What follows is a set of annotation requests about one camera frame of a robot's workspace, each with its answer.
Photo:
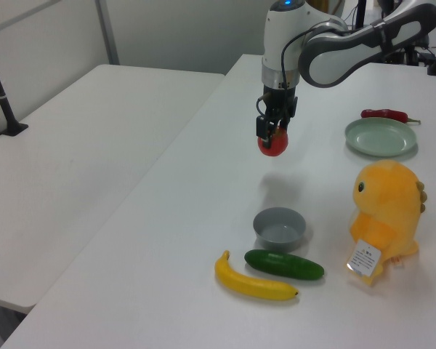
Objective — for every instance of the red apple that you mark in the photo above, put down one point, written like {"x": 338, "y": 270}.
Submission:
{"x": 278, "y": 145}

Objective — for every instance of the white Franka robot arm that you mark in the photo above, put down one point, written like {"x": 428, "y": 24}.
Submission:
{"x": 276, "y": 36}

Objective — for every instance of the black camera stand pole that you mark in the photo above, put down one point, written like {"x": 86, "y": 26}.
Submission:
{"x": 3, "y": 105}

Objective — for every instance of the grey round bowl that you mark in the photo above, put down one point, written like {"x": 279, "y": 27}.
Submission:
{"x": 279, "y": 227}

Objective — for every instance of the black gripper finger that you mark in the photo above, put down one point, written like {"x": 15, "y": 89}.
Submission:
{"x": 263, "y": 129}
{"x": 282, "y": 123}

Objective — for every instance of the yellow banana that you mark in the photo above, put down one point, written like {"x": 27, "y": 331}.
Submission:
{"x": 247, "y": 283}

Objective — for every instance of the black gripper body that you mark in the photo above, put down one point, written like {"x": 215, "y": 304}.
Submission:
{"x": 278, "y": 102}

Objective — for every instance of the red chili pepper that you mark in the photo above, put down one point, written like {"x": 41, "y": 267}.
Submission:
{"x": 385, "y": 113}

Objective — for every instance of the orange plush dinosaur toy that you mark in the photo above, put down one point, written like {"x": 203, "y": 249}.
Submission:
{"x": 385, "y": 203}

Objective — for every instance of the pale green plate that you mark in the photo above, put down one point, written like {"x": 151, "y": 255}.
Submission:
{"x": 379, "y": 138}

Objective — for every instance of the grey partition post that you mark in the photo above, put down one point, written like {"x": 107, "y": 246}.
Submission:
{"x": 107, "y": 32}

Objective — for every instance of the green cucumber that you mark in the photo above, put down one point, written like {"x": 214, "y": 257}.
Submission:
{"x": 283, "y": 265}

